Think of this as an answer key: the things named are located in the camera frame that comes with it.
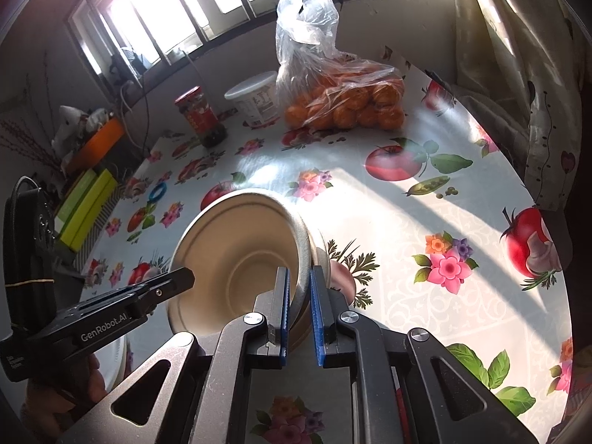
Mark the white and green box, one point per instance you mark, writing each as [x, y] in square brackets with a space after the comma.
[74, 199]

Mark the red label sauce jar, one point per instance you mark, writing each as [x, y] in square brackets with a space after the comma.
[201, 113]

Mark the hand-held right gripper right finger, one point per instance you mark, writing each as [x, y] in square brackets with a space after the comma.
[317, 319]

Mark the grey striped box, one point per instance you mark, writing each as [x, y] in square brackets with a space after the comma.
[108, 212]

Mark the fruit print tablecloth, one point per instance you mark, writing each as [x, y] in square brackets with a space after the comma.
[416, 226]

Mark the person's left hand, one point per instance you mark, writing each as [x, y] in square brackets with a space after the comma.
[98, 379]

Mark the dried branches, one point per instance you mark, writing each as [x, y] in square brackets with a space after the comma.
[32, 148]

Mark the lime green box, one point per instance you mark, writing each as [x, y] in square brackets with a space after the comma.
[90, 215]

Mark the clear bag of oranges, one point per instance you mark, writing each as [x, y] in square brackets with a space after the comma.
[342, 97]

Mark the white plastic tub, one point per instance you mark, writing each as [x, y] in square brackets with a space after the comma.
[254, 99]

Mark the large white foam plate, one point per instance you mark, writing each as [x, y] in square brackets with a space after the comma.
[118, 360]

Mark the patterned curtain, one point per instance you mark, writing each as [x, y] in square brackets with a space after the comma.
[508, 55]

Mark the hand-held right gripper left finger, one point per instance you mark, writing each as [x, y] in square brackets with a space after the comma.
[286, 314]

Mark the orange round tray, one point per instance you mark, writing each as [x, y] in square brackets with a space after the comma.
[97, 141]

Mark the beige paper bowl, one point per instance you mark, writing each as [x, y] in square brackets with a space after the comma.
[231, 249]
[320, 249]

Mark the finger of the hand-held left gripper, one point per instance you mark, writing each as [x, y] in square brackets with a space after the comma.
[171, 282]

